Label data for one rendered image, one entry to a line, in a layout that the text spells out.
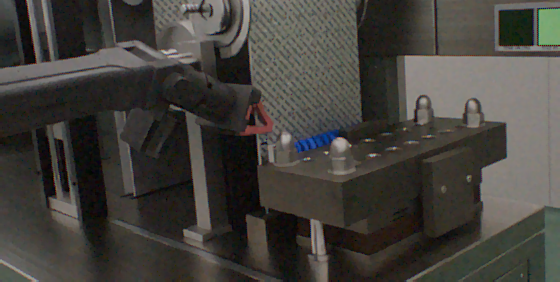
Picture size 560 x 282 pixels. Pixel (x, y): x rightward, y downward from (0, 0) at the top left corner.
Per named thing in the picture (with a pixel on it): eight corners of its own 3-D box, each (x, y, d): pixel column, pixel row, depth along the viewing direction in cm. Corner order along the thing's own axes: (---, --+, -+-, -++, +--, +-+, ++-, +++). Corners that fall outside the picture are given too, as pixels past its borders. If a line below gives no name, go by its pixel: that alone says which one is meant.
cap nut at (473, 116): (457, 126, 110) (456, 99, 109) (469, 122, 112) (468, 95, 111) (477, 128, 107) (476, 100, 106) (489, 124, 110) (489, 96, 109)
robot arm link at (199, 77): (178, 61, 85) (158, 49, 89) (152, 109, 85) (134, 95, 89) (218, 81, 89) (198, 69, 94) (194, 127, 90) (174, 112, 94)
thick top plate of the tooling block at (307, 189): (260, 206, 96) (256, 165, 95) (424, 147, 122) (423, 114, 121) (344, 228, 84) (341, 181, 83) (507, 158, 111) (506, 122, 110)
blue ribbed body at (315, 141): (268, 168, 101) (267, 145, 101) (361, 139, 115) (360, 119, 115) (284, 171, 99) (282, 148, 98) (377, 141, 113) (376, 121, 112)
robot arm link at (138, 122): (178, 74, 79) (124, 43, 82) (132, 160, 80) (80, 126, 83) (221, 92, 90) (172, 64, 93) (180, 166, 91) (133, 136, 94)
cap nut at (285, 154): (268, 164, 95) (265, 133, 94) (287, 158, 97) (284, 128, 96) (286, 168, 92) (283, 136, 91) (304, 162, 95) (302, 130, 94)
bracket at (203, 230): (181, 237, 107) (159, 44, 101) (213, 225, 111) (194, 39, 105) (200, 244, 103) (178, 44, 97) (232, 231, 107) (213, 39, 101)
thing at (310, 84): (259, 166, 101) (248, 43, 97) (360, 135, 116) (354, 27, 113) (261, 166, 100) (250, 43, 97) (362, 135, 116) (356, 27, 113)
